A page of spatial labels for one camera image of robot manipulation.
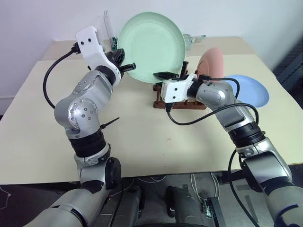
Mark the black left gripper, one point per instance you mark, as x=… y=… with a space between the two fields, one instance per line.
x=117 y=56

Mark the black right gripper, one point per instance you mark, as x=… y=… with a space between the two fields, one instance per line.
x=178 y=77

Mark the green plate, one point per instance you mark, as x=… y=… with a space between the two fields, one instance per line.
x=151 y=45

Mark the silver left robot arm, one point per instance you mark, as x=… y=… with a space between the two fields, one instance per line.
x=82 y=113

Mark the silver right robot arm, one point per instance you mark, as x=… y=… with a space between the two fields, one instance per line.
x=213 y=94

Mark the brown wooden dish rack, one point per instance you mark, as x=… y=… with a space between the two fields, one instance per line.
x=182 y=106

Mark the small green clamp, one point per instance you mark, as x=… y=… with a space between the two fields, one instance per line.
x=113 y=43

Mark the clear plastic object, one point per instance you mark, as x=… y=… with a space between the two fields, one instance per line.
x=193 y=39

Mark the pink plate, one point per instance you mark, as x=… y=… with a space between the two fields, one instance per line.
x=211 y=62

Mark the black zip tie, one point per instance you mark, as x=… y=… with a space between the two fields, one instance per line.
x=109 y=123

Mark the blue plate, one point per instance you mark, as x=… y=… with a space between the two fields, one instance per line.
x=253 y=92

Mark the dark rounded shape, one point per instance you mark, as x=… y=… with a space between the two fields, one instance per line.
x=133 y=201
x=182 y=205

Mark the black metal bar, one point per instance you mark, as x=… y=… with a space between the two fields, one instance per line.
x=216 y=210

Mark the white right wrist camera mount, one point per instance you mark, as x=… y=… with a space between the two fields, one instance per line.
x=176 y=91

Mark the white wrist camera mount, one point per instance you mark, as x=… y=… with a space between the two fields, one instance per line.
x=92 y=49
x=176 y=91

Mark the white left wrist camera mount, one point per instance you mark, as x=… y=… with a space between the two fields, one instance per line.
x=92 y=49

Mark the white upright bracket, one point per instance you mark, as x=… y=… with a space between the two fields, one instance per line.
x=107 y=23

